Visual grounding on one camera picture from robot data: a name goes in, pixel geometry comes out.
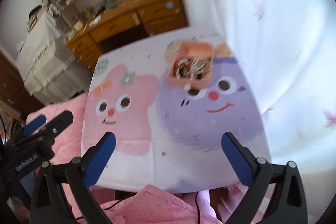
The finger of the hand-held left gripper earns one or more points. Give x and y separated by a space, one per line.
35 124
60 123

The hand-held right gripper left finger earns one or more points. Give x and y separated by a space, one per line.
101 158

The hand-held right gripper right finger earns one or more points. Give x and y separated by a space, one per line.
235 158

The orange plastic tray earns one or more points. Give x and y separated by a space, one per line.
194 49

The brown wooden door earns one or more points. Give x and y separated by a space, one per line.
13 87

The white lace covered furniture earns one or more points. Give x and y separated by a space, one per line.
44 61

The person's pink quilted clothing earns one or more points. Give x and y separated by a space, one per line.
157 205

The cartoon printed table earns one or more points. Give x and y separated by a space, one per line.
170 121

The wooden desk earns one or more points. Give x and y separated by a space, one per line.
118 22

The white floral curtain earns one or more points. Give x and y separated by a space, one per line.
275 29

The blue sticker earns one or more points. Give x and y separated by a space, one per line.
169 4

